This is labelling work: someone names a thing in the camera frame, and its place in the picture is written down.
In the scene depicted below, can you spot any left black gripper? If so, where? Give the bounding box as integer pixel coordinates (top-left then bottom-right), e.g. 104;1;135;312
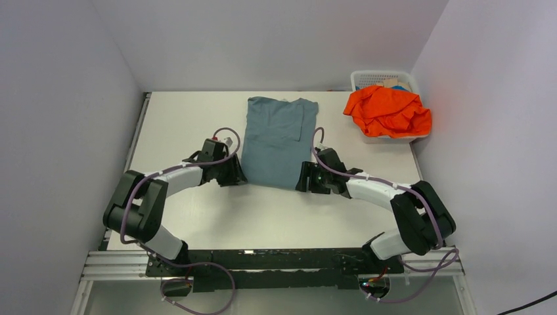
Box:
213;154;248;188

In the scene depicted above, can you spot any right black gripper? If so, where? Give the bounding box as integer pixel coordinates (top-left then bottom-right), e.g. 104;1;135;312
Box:
295;161;332;195

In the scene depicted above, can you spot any grey-blue t shirt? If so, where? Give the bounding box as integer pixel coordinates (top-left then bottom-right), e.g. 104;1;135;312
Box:
240;96;319;190

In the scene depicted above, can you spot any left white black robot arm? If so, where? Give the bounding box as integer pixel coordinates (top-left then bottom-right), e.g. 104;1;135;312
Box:
102;138;248;276

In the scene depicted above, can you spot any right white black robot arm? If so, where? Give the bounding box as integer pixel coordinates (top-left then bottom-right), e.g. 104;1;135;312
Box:
296;148;457;272

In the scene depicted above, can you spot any orange t shirt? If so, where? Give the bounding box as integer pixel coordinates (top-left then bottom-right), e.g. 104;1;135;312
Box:
343;85;432;138

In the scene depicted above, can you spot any white plastic laundry basket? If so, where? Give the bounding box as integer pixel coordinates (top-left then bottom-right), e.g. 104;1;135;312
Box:
350;70;426;144

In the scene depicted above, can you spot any tan item in basket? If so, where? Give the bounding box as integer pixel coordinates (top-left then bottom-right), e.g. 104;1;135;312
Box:
377;78;412;92

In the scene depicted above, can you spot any blue garment in basket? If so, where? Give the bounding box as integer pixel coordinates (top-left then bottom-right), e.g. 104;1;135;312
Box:
390;85;411;93

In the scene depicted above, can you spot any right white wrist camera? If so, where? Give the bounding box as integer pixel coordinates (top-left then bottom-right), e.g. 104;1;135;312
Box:
315;143;328;152

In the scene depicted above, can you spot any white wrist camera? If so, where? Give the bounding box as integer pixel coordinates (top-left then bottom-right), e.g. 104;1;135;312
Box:
315;143;328;152
212;136;234;148

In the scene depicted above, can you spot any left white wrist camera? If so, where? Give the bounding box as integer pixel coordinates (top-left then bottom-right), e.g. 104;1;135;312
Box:
212;136;234;148

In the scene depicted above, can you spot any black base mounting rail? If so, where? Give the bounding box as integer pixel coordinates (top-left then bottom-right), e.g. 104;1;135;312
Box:
145;247;404;293

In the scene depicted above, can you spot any aluminium frame rail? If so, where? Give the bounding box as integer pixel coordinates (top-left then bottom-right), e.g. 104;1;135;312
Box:
81;247;450;281

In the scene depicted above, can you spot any black cable bottom right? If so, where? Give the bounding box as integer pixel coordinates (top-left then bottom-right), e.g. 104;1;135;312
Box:
496;290;557;315

